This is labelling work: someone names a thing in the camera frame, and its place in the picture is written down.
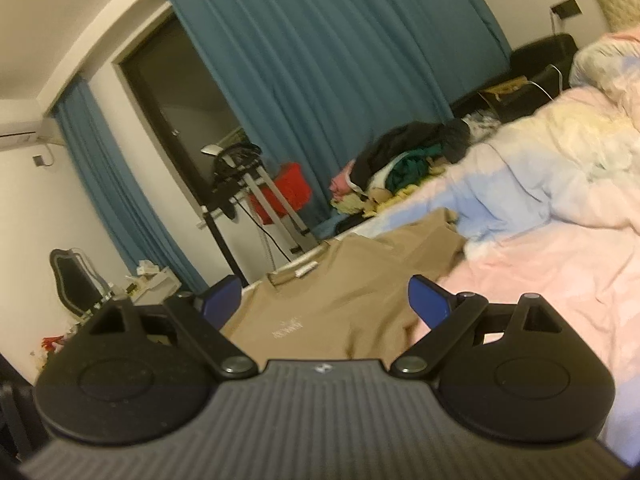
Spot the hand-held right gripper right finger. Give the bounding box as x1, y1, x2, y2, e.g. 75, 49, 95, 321
389, 274, 566, 380

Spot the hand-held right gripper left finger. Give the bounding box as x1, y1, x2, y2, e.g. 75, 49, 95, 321
87, 274, 259, 380

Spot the tan t-shirt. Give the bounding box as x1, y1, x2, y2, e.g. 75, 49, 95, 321
220, 207, 468, 361

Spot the black metal stand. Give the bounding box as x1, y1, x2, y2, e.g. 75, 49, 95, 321
202, 207, 249, 287

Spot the white vanity desk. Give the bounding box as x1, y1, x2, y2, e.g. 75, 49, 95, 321
65, 270, 183, 328

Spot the tissue box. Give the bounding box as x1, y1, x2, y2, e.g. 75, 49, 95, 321
136, 259, 173, 281

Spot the black and silver stand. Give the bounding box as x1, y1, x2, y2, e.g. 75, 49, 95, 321
197, 142, 321, 261

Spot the yellow patterned cloth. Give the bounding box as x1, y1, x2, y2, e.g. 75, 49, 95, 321
332, 165, 446, 220

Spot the red bag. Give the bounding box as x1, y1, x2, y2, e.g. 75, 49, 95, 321
248, 162, 308, 222

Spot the dark green garment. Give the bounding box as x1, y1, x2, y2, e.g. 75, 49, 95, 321
387, 145, 446, 193

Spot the pink garment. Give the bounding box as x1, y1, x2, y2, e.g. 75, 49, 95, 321
330, 170, 362, 197

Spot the pastel tie-dye blanket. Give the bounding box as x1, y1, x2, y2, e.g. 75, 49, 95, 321
360, 30, 640, 456

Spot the wavy framed vanity mirror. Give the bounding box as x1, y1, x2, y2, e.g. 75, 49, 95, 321
49, 247, 108, 318

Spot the narrow blue curtain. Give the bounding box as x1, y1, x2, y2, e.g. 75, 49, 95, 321
52, 77, 208, 297

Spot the black garment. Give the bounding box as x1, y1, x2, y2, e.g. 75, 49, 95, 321
350, 120, 473, 186

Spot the dark window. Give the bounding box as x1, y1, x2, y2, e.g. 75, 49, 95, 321
112, 10, 251, 211

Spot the cardboard box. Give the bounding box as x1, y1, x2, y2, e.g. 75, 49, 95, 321
477, 76, 531, 111

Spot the wide blue curtain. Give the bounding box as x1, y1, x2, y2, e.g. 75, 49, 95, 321
160, 0, 513, 241

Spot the white air conditioner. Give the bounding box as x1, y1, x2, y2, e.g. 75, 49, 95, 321
0, 117, 66, 153

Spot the black sofa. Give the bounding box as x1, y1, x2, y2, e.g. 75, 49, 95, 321
450, 34, 576, 123

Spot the pastel pillow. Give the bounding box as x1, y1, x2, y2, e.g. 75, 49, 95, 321
570, 30, 640, 91

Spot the white charging cable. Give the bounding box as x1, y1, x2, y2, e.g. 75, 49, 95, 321
530, 64, 565, 97

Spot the black wall panel socket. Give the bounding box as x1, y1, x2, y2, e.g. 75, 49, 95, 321
550, 0, 583, 20

